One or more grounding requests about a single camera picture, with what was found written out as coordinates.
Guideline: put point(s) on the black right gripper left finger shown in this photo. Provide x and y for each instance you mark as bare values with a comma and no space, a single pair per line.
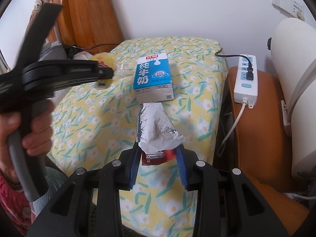
88,203

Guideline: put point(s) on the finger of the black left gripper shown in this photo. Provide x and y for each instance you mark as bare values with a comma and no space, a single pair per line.
60,74

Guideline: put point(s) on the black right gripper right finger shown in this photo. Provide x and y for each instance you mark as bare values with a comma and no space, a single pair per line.
228,204

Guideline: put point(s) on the yellow net bag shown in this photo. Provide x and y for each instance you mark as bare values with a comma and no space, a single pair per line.
105,60

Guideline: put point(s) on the clear plastic wrap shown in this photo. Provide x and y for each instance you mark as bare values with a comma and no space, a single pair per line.
122,69

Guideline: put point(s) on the silver foil wrapper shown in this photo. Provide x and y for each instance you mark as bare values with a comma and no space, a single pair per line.
155,131

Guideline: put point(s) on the red foil wrapper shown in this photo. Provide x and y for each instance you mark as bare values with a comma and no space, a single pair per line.
158,158

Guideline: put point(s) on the person left hand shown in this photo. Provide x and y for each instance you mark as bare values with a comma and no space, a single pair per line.
37,142

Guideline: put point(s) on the grey plastic device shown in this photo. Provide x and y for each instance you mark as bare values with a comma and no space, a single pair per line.
52,51

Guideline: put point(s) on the black buckle clip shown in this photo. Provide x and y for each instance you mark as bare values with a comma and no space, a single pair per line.
71,50

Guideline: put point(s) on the pink floral cloth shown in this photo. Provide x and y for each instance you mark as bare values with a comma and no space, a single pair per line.
16,207

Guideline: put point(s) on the orange wooden headboard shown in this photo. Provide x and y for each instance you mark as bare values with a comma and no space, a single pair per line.
89,24

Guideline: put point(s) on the brown leather chair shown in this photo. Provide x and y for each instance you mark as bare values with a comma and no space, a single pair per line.
264,153

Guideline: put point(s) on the blue white milk carton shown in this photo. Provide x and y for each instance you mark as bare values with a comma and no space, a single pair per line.
153,80

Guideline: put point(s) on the white power strip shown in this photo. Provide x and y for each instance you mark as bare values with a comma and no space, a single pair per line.
246,88

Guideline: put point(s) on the white wall switch panel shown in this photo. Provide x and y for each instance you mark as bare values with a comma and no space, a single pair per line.
292,7

